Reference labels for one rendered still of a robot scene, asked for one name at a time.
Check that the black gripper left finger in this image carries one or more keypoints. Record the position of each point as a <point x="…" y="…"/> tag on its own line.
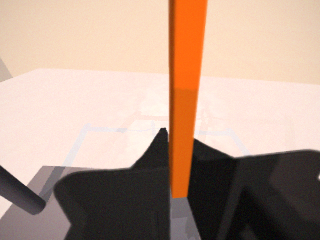
<point x="143" y="186"/>

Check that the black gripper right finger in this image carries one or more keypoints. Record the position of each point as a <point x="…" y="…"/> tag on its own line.
<point x="216" y="181"/>

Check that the orange handle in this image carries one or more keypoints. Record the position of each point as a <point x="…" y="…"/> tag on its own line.
<point x="187" y="20"/>

